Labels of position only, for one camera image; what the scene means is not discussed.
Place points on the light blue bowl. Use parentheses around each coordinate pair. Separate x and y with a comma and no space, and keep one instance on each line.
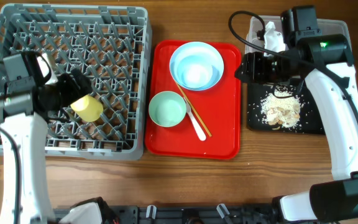
(197,72)

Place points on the clear plastic bin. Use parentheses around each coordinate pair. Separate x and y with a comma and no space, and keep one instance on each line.
(327,27)

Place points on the grey plastic dishwasher rack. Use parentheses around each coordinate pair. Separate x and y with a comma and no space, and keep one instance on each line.
(111,45)

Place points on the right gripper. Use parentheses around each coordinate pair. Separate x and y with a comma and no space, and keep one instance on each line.
(253,63)

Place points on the yellow plastic cup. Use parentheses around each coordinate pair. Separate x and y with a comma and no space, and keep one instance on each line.
(87,108)

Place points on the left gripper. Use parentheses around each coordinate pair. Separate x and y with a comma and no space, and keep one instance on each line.
(68,80)

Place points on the red plastic tray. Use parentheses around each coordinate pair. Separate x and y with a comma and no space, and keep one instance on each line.
(218,107)

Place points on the rice and nut scraps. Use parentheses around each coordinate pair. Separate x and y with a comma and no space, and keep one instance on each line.
(278,111)

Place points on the black plastic tray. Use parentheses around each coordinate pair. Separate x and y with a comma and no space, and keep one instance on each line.
(310,119)

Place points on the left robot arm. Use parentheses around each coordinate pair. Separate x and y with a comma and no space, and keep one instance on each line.
(30,96)

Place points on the green bowl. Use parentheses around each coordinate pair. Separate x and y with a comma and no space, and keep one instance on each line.
(167,109)

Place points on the light blue round plate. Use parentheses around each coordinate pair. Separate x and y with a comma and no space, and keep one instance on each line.
(192,48)

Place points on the white plastic fork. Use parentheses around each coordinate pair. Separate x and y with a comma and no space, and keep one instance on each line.
(199,132)

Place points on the wooden chopstick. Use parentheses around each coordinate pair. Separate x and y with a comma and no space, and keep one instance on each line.
(194,110)

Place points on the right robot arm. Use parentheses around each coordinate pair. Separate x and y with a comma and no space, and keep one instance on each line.
(325,65)

